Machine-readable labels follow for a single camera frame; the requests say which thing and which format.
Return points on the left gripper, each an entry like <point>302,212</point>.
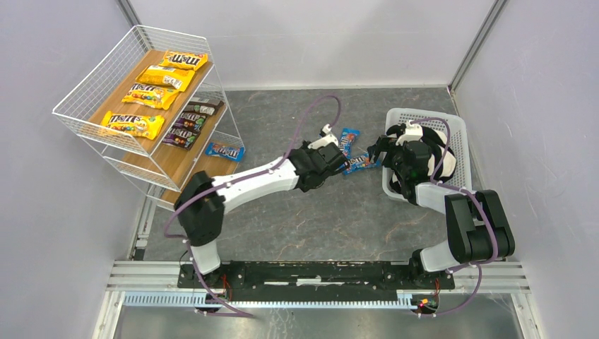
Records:
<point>336,156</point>

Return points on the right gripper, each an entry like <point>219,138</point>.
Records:
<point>384,147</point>

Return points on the blue m&m bag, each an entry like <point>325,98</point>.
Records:
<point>346,140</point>
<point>228,152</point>
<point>360,162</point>

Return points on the purple brown M&M bag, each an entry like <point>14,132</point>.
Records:
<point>181,137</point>

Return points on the yellow M&M bag bottom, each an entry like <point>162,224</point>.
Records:
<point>170,77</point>

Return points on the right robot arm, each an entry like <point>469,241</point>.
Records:
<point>477,229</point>

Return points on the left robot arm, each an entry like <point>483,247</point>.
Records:
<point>204,202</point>

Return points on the blue M&M bag on shelf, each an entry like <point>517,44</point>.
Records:
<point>228,152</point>

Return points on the brown M&M bag on shelf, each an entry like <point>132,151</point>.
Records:
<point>205,106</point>

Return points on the yellow M&M bag top shelf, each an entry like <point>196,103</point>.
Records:
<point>183,60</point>

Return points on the black white striped cloth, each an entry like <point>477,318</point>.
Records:
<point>417,162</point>

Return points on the white plastic basket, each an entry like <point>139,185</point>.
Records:
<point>458,143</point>

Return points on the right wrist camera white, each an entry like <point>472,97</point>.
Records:
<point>409,131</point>

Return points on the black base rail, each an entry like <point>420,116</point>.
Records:
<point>238,288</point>

